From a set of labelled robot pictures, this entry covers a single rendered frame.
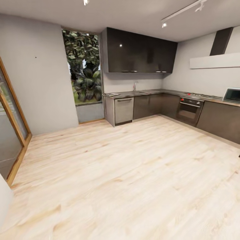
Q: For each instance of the cabinet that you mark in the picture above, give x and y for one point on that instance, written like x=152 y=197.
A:
x=123 y=51
x=161 y=55

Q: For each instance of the door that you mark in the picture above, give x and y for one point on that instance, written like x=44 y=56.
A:
x=15 y=134

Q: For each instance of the burner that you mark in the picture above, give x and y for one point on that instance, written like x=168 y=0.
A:
x=200 y=95

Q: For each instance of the oven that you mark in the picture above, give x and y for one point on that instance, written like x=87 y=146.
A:
x=189 y=108

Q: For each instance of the range hood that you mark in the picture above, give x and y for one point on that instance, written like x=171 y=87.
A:
x=217 y=57

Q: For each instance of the dishwasher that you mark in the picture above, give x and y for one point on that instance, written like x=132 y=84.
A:
x=123 y=110

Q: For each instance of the drop in sink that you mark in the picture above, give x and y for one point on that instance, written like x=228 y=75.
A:
x=143 y=91

